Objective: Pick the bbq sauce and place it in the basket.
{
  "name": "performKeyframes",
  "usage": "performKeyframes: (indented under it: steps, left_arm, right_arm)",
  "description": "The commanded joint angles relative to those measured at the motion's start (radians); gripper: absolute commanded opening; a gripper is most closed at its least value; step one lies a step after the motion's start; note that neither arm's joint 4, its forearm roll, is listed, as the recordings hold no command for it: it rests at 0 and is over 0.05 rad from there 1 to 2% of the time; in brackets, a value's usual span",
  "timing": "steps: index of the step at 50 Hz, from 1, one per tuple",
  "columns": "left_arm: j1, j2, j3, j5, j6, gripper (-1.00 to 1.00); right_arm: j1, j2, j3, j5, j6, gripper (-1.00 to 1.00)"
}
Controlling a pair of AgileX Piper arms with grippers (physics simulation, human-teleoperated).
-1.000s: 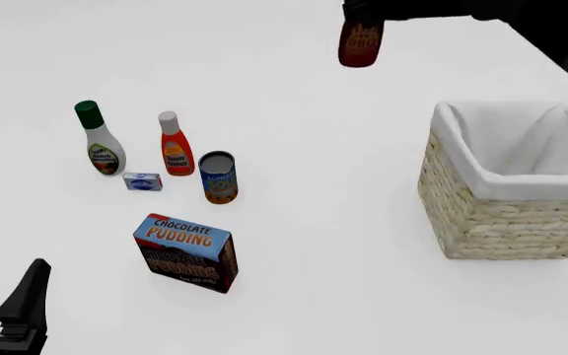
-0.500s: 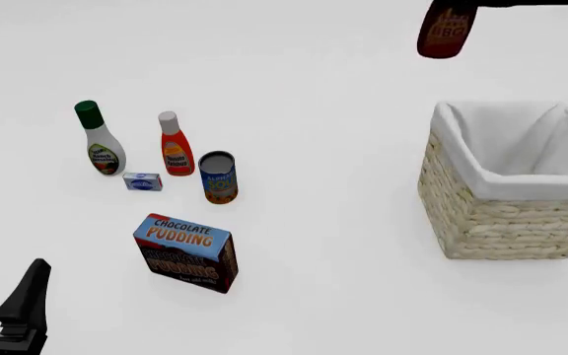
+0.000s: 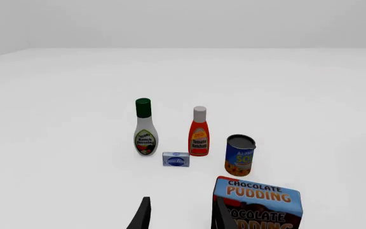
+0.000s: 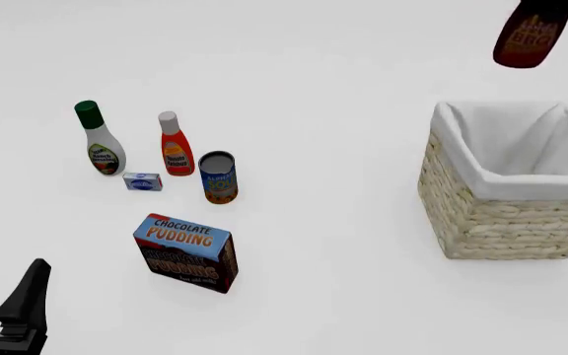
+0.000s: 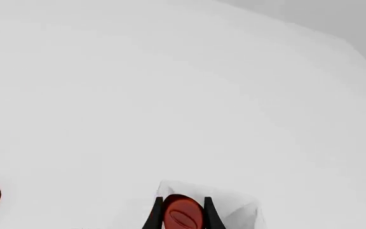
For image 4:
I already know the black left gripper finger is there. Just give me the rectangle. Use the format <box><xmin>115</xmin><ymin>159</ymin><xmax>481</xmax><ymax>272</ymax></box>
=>
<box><xmin>0</xmin><ymin>257</ymin><xmax>52</xmax><ymax>336</ymax></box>

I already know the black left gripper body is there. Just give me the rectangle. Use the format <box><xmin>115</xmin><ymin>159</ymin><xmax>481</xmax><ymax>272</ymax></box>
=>
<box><xmin>0</xmin><ymin>319</ymin><xmax>49</xmax><ymax>355</ymax></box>

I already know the dark brown bbq sauce bottle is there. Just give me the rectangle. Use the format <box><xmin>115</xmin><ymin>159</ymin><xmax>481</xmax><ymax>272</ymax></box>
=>
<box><xmin>492</xmin><ymin>2</ymin><xmax>568</xmax><ymax>70</ymax></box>

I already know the white cloth basket liner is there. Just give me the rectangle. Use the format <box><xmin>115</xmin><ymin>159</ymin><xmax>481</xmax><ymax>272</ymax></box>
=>
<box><xmin>430</xmin><ymin>101</ymin><xmax>568</xmax><ymax>202</ymax></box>

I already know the woven wicker basket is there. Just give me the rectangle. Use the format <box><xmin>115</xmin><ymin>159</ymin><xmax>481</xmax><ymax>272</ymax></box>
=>
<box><xmin>416</xmin><ymin>130</ymin><xmax>568</xmax><ymax>261</ymax></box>

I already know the small blue-white cream cheese box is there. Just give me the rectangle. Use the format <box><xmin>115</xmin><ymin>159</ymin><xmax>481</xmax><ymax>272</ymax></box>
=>
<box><xmin>121</xmin><ymin>172</ymin><xmax>164</xmax><ymax>192</ymax></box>

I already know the chocolate pudding box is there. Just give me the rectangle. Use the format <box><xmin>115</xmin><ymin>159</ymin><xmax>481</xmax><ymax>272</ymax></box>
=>
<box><xmin>132</xmin><ymin>212</ymin><xmax>240</xmax><ymax>295</ymax></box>

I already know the white ranch dressing bottle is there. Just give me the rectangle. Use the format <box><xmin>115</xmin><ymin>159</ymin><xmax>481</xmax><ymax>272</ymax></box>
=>
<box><xmin>73</xmin><ymin>99</ymin><xmax>127</xmax><ymax>178</ymax></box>

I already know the red ketchup bottle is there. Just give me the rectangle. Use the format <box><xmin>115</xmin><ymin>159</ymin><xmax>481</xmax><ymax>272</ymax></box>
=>
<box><xmin>157</xmin><ymin>109</ymin><xmax>196</xmax><ymax>178</ymax></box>

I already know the blue alphabet soup can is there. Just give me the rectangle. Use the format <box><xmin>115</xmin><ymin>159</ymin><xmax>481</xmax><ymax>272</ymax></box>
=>
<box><xmin>197</xmin><ymin>150</ymin><xmax>240</xmax><ymax>206</ymax></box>

